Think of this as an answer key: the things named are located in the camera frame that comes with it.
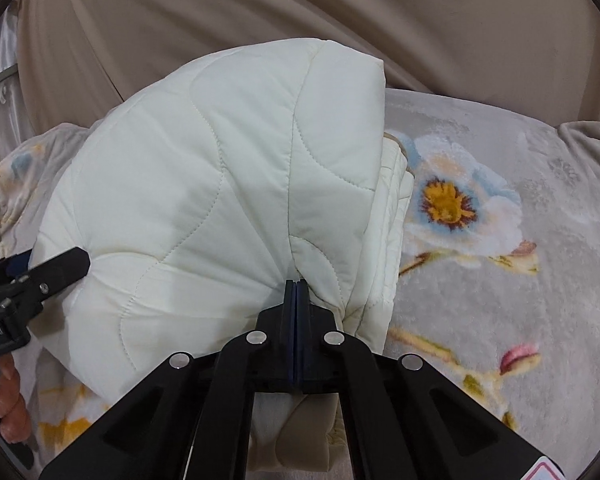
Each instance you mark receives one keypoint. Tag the person's left hand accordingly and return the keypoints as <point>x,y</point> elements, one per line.
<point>12,400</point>

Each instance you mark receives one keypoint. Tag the grey floral fleece blanket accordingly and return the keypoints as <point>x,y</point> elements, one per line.
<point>480,240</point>

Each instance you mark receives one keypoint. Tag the white quilted blanket tan trim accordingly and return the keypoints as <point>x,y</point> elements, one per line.
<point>205,200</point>

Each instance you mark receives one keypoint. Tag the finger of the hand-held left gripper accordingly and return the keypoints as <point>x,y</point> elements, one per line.
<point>10,266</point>
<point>60,270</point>

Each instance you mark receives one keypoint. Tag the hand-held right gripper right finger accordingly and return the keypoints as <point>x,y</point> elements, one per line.
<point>395,410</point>

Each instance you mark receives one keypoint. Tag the beige curtain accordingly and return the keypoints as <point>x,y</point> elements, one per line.
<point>380,15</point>

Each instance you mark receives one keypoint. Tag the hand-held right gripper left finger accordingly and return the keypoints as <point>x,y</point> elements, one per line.
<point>200,410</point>

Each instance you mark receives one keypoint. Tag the white satin cloth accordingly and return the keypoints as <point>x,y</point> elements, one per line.
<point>2,125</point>

